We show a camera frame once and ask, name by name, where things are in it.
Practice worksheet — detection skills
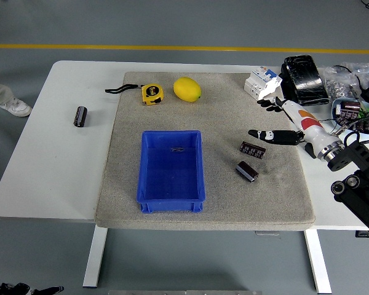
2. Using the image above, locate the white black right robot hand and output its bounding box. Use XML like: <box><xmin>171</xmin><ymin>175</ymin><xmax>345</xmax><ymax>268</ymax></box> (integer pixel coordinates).
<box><xmin>248</xmin><ymin>96</ymin><xmax>338</xmax><ymax>157</ymax></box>

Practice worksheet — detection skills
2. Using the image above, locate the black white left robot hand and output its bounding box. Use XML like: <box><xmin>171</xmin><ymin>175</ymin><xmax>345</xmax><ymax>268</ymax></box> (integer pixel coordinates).
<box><xmin>0</xmin><ymin>281</ymin><xmax>65</xmax><ymax>295</ymax></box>

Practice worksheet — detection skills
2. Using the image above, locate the blue plastic box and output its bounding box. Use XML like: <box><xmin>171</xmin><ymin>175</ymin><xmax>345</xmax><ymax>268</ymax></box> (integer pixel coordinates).
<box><xmin>136</xmin><ymin>130</ymin><xmax>207</xmax><ymax>214</ymax></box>

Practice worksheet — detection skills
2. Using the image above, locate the light blue bowl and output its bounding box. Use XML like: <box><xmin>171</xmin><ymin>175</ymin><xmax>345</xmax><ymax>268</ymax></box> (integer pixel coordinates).
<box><xmin>331</xmin><ymin>97</ymin><xmax>369</xmax><ymax>136</ymax></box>

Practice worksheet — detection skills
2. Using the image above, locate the glossy black case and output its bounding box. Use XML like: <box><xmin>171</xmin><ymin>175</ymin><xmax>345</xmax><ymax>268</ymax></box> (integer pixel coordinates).
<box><xmin>279</xmin><ymin>55</ymin><xmax>331</xmax><ymax>107</ymax></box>

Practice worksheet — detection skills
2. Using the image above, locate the clear bag of metal nuts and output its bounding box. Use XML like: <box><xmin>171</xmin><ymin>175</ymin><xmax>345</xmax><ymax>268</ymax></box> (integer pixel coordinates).
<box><xmin>322</xmin><ymin>66</ymin><xmax>362</xmax><ymax>101</ymax></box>

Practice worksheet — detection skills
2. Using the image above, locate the white blue circuit breaker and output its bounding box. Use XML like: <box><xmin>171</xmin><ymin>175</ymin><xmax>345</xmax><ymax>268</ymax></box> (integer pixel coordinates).
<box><xmin>244</xmin><ymin>68</ymin><xmax>283</xmax><ymax>101</ymax></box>

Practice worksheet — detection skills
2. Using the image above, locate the clear plastic bag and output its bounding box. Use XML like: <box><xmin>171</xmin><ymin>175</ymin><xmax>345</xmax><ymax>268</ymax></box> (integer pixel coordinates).
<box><xmin>341</xmin><ymin>61</ymin><xmax>369</xmax><ymax>92</ymax></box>

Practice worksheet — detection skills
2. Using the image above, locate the white table leg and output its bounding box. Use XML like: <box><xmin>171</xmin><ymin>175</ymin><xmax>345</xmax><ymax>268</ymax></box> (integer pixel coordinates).
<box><xmin>82</xmin><ymin>229</ymin><xmax>108</xmax><ymax>288</ymax></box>
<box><xmin>304</xmin><ymin>229</ymin><xmax>332</xmax><ymax>294</ymax></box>

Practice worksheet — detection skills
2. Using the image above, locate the grey-brown mat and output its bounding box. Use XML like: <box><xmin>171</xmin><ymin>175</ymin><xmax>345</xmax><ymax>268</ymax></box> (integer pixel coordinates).
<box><xmin>94</xmin><ymin>71</ymin><xmax>316</xmax><ymax>231</ymax></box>

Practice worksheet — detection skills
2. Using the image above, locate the yellow lemon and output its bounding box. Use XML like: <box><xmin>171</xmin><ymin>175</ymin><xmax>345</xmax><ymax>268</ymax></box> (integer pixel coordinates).
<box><xmin>173</xmin><ymin>76</ymin><xmax>202</xmax><ymax>103</ymax></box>

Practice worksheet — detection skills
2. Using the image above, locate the yellow tape measure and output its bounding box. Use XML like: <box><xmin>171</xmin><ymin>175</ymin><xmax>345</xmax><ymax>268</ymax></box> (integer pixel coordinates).
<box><xmin>105</xmin><ymin>83</ymin><xmax>166</xmax><ymax>106</ymax></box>

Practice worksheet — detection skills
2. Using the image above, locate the person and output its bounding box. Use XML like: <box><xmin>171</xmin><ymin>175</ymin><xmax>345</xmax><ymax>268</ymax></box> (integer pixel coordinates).
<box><xmin>0</xmin><ymin>75</ymin><xmax>33</xmax><ymax>118</ymax></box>

